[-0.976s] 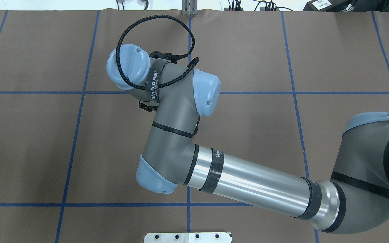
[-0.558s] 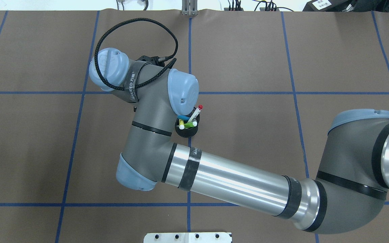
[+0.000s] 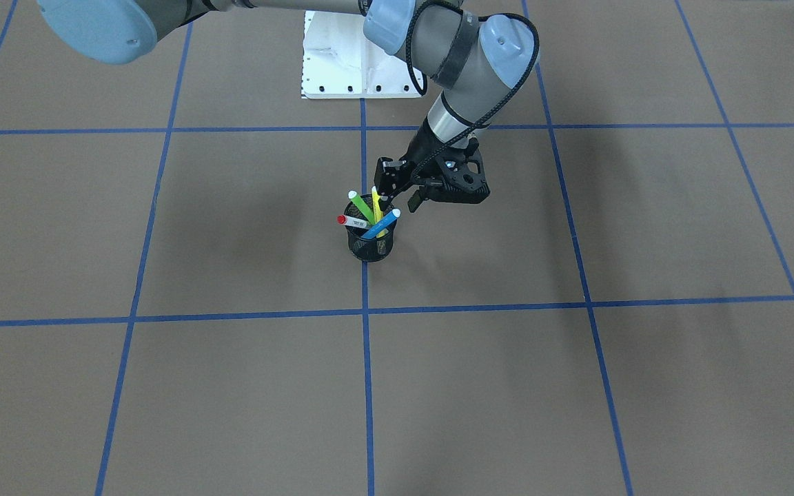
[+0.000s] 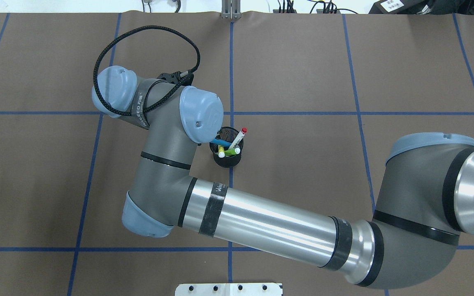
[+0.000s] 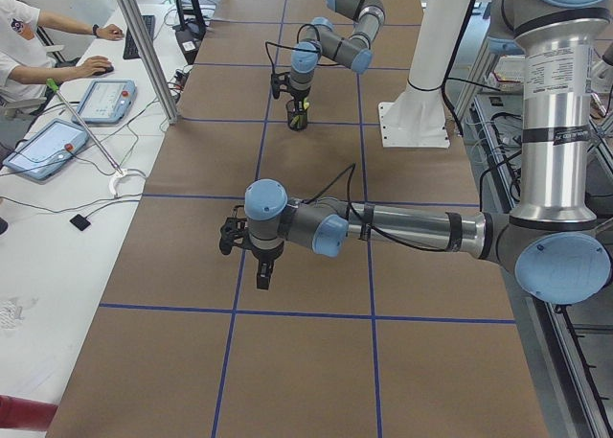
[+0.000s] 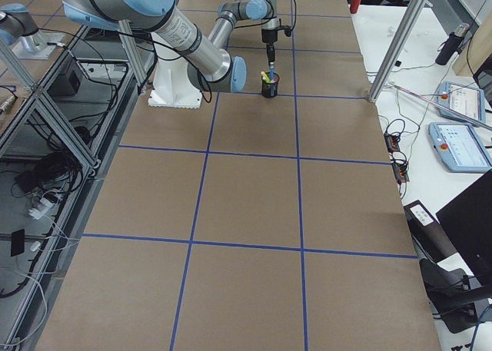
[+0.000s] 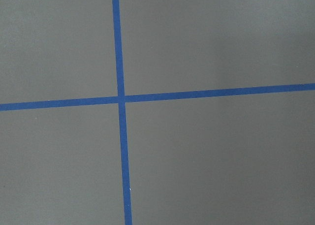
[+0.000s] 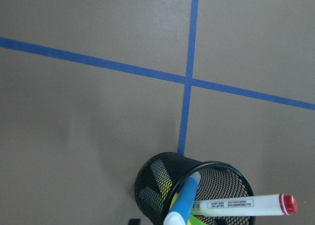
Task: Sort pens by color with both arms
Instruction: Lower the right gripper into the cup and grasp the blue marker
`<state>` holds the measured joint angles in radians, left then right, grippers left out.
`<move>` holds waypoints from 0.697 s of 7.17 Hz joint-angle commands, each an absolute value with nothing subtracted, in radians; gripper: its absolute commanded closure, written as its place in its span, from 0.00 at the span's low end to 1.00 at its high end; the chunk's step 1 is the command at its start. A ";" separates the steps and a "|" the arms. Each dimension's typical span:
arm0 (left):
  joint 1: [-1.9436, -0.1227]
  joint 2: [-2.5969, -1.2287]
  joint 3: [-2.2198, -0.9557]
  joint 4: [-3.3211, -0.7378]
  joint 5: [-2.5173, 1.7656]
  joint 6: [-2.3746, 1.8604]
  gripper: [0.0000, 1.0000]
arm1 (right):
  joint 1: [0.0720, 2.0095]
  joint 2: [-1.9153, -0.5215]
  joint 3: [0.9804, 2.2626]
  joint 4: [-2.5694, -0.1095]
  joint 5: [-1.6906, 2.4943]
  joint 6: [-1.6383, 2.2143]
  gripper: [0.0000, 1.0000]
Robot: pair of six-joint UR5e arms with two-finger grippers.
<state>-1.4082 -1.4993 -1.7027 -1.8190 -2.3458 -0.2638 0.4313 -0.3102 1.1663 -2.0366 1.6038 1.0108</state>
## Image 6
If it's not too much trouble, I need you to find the aluminium side frame rack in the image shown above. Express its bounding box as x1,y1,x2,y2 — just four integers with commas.
1,5,157,350

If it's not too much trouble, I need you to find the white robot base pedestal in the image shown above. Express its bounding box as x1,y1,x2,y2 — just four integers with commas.
148,32,202,109

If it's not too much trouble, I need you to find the black monitor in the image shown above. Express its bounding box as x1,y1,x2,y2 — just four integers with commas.
437,171,491,285

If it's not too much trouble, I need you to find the teach pendant tablet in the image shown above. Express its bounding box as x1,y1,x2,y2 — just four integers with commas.
427,122,491,173
435,81,486,121

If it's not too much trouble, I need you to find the black water bottle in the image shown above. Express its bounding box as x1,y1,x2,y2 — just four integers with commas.
435,22,470,65

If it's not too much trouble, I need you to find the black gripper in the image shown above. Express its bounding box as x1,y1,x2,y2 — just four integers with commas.
261,18,289,64

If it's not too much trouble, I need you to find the far teach pendant tablet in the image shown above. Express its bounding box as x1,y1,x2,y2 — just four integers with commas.
435,81,486,121

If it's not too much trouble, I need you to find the black mesh pen cup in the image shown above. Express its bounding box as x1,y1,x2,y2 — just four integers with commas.
261,72,280,98

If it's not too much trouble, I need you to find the silver reacher grabber tool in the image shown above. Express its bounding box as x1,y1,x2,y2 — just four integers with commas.
391,82,492,131

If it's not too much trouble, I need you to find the yellow highlighter pen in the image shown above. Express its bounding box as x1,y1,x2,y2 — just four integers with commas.
261,71,271,83

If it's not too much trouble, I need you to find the near teach pendant tablet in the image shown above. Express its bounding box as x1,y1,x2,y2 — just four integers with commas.
427,122,491,173

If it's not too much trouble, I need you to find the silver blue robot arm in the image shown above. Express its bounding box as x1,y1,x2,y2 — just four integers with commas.
62,0,294,93

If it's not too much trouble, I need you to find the aluminium frame post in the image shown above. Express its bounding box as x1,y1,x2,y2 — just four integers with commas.
367,0,427,103

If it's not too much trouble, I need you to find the orange black usb hub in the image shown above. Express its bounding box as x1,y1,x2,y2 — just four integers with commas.
384,133,401,153

